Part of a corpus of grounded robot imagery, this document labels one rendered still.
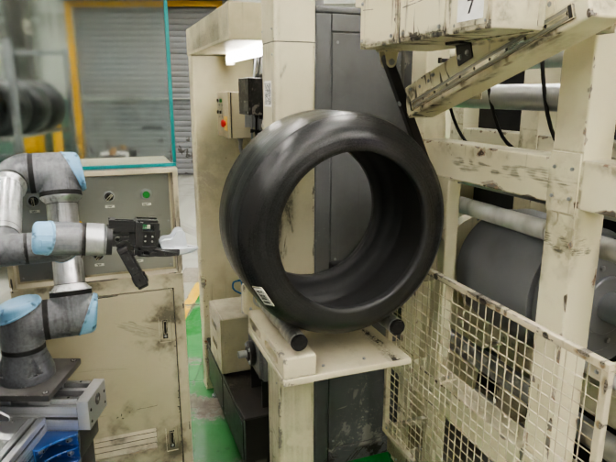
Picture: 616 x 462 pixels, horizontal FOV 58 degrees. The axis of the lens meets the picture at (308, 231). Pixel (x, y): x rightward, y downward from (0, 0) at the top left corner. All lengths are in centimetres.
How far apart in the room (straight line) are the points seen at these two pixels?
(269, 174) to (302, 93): 46
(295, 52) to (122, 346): 116
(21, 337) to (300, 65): 109
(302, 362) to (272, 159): 52
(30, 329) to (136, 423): 67
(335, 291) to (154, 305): 69
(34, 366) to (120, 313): 39
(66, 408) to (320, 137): 104
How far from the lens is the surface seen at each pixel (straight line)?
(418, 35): 147
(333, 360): 157
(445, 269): 197
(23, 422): 182
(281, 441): 203
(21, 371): 178
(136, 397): 220
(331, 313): 142
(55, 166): 176
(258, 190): 130
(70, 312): 173
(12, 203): 161
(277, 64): 168
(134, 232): 136
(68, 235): 134
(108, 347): 211
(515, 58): 139
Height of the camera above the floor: 151
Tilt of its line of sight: 14 degrees down
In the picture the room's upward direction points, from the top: straight up
